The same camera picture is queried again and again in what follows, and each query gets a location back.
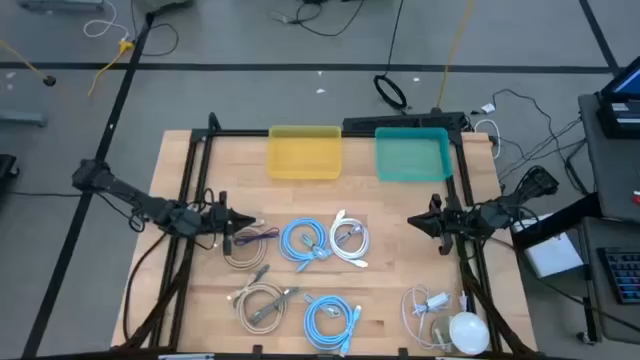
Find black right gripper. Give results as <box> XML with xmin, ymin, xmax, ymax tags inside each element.
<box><xmin>406</xmin><ymin>194</ymin><xmax>477</xmax><ymax>257</ymax></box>

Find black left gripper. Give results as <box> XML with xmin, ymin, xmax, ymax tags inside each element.
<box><xmin>199</xmin><ymin>191</ymin><xmax>258</xmax><ymax>256</ymax></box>

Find short purple cable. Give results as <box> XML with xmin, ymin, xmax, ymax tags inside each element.
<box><xmin>232</xmin><ymin>227</ymin><xmax>281</xmax><ymax>247</ymax></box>

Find black-white braided cable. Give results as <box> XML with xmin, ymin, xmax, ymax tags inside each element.
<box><xmin>221</xmin><ymin>225</ymin><xmax>270</xmax><ymax>272</ymax></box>

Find light blue cable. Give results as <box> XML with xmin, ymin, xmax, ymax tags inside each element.
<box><xmin>303</xmin><ymin>293</ymin><xmax>364</xmax><ymax>357</ymax></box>
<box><xmin>278</xmin><ymin>217</ymin><xmax>334</xmax><ymax>274</ymax></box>

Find yellow plastic bin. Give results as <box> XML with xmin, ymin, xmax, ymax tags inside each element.
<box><xmin>267</xmin><ymin>124</ymin><xmax>344</xmax><ymax>181</ymax></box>

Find beige cable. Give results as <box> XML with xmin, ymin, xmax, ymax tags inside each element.
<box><xmin>227</xmin><ymin>279</ymin><xmax>290</xmax><ymax>336</ymax></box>

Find teal plastic bin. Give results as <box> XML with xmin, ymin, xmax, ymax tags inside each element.
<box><xmin>373</xmin><ymin>126</ymin><xmax>455</xmax><ymax>183</ymax></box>

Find clear round disc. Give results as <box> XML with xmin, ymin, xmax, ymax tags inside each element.
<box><xmin>430</xmin><ymin>314</ymin><xmax>454</xmax><ymax>347</ymax></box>

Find black power strip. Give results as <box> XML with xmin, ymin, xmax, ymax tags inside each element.
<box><xmin>342</xmin><ymin>111</ymin><xmax>467</xmax><ymax>133</ymax></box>

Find white dome lamp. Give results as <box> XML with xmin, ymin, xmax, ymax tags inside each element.
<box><xmin>448</xmin><ymin>310</ymin><xmax>492</xmax><ymax>357</ymax></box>

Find white box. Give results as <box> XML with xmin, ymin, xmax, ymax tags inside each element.
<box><xmin>510</xmin><ymin>213</ymin><xmax>586</xmax><ymax>280</ymax></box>

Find black framed desk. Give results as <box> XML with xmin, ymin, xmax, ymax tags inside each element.
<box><xmin>509</xmin><ymin>192</ymin><xmax>640</xmax><ymax>346</ymax></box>

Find grey side table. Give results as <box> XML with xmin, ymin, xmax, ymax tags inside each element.
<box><xmin>578</xmin><ymin>92</ymin><xmax>640</xmax><ymax>224</ymax></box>

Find black keyboard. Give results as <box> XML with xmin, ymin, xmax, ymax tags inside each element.
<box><xmin>597</xmin><ymin>246</ymin><xmax>640</xmax><ymax>306</ymax></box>

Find black laptop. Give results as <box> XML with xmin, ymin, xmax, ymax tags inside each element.
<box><xmin>596</xmin><ymin>63</ymin><xmax>640</xmax><ymax>140</ymax></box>

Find grey-green object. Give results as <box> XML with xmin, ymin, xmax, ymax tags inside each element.
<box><xmin>134</xmin><ymin>0</ymin><xmax>194</xmax><ymax>14</ymax></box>

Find grey floor bar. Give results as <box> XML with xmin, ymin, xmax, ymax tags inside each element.
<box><xmin>0</xmin><ymin>109</ymin><xmax>50</xmax><ymax>128</ymax></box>

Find grey flat base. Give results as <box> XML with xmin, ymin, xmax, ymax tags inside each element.
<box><xmin>16</xmin><ymin>0</ymin><xmax>107</xmax><ymax>13</ymax></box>

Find white charger with cable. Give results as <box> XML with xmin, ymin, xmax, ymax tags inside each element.
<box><xmin>400</xmin><ymin>283</ymin><xmax>454</xmax><ymax>351</ymax></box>

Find black aluminium table frame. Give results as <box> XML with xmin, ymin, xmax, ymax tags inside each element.
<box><xmin>119</xmin><ymin>112</ymin><xmax>539</xmax><ymax>360</ymax></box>

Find white cable loop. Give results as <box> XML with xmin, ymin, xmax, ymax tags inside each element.
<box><xmin>472</xmin><ymin>118</ymin><xmax>502</xmax><ymax>161</ymax></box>

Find black coiled floor cable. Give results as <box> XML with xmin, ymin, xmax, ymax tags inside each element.
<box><xmin>372</xmin><ymin>0</ymin><xmax>410</xmax><ymax>112</ymax></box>

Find black tangled floor cables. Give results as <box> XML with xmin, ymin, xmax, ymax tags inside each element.
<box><xmin>492</xmin><ymin>87</ymin><xmax>587</xmax><ymax>194</ymax></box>

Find yellow hanging cable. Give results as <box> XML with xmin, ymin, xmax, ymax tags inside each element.
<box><xmin>436</xmin><ymin>0</ymin><xmax>475</xmax><ymax>110</ymax></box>

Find black looped floor cable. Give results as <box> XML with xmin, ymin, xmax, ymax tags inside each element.
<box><xmin>130</xmin><ymin>0</ymin><xmax>180</xmax><ymax>58</ymax></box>

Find yellow extension cord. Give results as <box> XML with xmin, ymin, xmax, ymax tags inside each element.
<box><xmin>0</xmin><ymin>38</ymin><xmax>136</xmax><ymax>99</ymax></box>

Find black floor cable bundle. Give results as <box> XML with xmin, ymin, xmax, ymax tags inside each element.
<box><xmin>271</xmin><ymin>0</ymin><xmax>367</xmax><ymax>38</ymax></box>

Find white floor cable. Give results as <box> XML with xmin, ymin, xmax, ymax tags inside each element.
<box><xmin>82</xmin><ymin>0</ymin><xmax>131</xmax><ymax>42</ymax></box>

